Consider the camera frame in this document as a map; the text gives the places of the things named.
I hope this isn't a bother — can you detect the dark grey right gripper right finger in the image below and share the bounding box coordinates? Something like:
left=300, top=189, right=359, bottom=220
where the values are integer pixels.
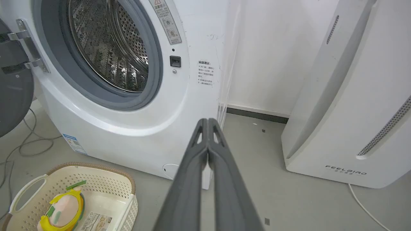
left=207, top=118, right=264, bottom=231

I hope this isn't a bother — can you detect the white tower air purifier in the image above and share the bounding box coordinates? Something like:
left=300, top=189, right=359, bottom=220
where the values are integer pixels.
left=281, top=0, right=411, bottom=189

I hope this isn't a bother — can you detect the dark washing machine door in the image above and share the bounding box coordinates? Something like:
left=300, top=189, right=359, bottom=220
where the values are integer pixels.
left=0, top=18, right=35, bottom=138

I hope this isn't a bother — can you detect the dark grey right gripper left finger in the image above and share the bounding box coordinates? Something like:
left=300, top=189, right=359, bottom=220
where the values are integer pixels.
left=153, top=118, right=208, bottom=231

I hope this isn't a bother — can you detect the white front-load washing machine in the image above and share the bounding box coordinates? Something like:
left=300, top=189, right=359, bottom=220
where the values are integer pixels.
left=0, top=0, right=242, bottom=190

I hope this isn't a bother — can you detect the cream perforated laundry basket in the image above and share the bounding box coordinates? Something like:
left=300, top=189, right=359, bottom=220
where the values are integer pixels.
left=0, top=162, right=138, bottom=231

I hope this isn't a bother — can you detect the white power cord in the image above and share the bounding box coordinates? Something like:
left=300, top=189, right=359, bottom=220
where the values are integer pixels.
left=348, top=184, right=393, bottom=231

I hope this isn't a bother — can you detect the yellow pink plush toy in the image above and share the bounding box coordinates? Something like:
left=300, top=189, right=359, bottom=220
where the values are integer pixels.
left=37, top=180, right=87, bottom=231

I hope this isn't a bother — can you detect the grey floor cable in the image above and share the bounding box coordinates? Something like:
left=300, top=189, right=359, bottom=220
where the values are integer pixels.
left=0, top=108, right=63, bottom=222

